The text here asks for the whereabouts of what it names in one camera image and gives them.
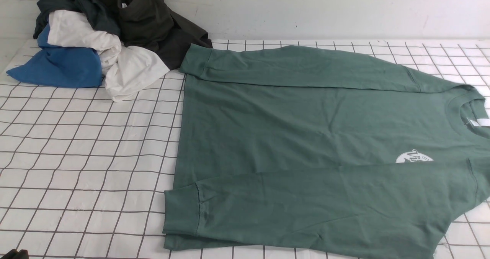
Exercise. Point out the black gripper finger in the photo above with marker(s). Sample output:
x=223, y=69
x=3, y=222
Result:
x=16, y=254

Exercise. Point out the green long-sleeved shirt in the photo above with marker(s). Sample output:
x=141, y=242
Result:
x=334, y=151

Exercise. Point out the blue shirt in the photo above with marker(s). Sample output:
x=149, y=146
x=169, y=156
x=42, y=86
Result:
x=56, y=66

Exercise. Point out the white shirt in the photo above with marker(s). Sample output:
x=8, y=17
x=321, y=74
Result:
x=127, y=70

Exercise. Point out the dark teal shirt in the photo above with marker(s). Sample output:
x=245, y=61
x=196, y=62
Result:
x=96, y=12

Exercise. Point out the dark olive shirt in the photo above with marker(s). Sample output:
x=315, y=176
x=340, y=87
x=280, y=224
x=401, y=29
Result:
x=151, y=24

